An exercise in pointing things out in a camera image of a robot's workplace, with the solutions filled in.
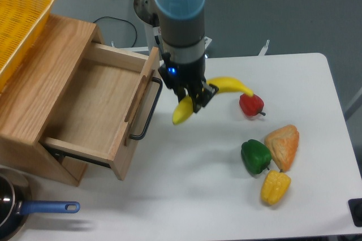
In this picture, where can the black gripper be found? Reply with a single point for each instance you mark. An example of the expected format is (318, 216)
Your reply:
(189, 78)

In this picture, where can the yellow banana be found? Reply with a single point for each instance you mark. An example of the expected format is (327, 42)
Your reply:
(225, 84)

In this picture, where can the wooden top drawer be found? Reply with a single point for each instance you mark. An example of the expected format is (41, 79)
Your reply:
(106, 108)

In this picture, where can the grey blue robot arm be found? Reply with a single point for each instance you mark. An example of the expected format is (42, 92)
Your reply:
(164, 8)

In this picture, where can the wooden drawer cabinet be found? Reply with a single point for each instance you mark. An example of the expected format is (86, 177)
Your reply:
(30, 98)

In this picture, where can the red bell pepper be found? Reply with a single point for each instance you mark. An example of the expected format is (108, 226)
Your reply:
(251, 106)

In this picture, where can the green bell pepper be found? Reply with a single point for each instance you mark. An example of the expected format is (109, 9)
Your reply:
(256, 156)

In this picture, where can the orange bread pastry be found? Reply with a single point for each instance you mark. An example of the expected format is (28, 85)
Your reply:
(283, 144)

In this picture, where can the yellow bell pepper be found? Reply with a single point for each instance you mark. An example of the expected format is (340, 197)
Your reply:
(274, 187)

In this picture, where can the yellow plastic basket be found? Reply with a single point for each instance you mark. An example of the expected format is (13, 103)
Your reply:
(22, 21)

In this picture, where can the black corner clamp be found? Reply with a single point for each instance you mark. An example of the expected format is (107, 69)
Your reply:
(355, 210)

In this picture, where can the white table bracket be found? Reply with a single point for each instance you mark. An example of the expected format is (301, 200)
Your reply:
(264, 49)

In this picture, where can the blue handled frying pan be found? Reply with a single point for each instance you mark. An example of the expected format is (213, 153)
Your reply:
(17, 203)

